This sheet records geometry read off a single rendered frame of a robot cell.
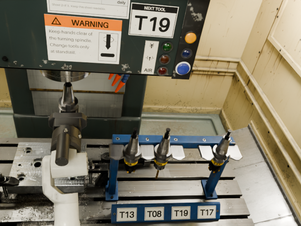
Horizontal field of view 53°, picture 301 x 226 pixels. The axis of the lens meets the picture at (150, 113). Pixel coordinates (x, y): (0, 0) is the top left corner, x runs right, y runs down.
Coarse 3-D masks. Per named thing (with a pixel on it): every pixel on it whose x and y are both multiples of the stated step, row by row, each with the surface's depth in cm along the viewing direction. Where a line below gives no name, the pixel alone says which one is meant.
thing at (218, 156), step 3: (213, 147) 112; (213, 150) 110; (228, 150) 112; (213, 153) 110; (216, 153) 109; (228, 153) 110; (216, 156) 110; (219, 156) 109; (222, 156) 109; (225, 156) 110; (216, 159) 110; (219, 159) 110; (222, 159) 111; (225, 159) 110
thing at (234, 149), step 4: (228, 148) 114; (232, 148) 114; (236, 148) 114; (232, 152) 112; (236, 152) 113; (240, 152) 113; (232, 156) 111; (236, 156) 111; (240, 156) 111; (236, 160) 110
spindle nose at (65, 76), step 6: (42, 72) 86; (48, 72) 84; (54, 72) 83; (60, 72) 83; (66, 72) 83; (72, 72) 84; (78, 72) 85; (84, 72) 87; (48, 78) 86; (54, 78) 85; (60, 78) 85; (66, 78) 85; (72, 78) 86; (78, 78) 87
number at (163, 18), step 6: (150, 18) 63; (156, 18) 63; (162, 18) 63; (168, 18) 63; (150, 24) 63; (156, 24) 64; (162, 24) 64; (168, 24) 64; (150, 30) 64; (156, 30) 65; (162, 30) 65; (168, 30) 65
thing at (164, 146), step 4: (164, 140) 102; (168, 140) 102; (160, 144) 104; (164, 144) 103; (168, 144) 104; (160, 148) 105; (164, 148) 104; (168, 148) 105; (160, 152) 105; (164, 152) 105; (168, 152) 106
